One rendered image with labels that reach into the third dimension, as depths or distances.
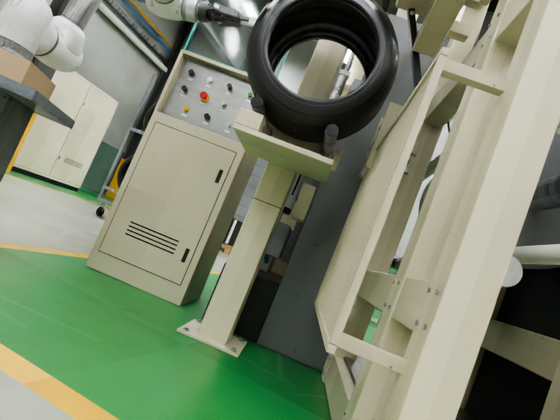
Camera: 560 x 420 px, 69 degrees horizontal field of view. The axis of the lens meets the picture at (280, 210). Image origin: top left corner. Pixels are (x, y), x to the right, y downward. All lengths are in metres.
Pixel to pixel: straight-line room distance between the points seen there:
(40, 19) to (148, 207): 0.95
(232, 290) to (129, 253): 0.71
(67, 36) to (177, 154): 0.71
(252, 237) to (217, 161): 0.60
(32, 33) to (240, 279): 1.27
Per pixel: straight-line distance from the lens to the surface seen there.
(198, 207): 2.17
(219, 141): 2.22
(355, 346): 0.90
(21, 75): 1.84
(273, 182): 1.77
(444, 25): 1.83
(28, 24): 1.99
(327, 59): 1.94
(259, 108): 1.48
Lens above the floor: 0.46
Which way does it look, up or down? 5 degrees up
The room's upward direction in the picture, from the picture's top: 22 degrees clockwise
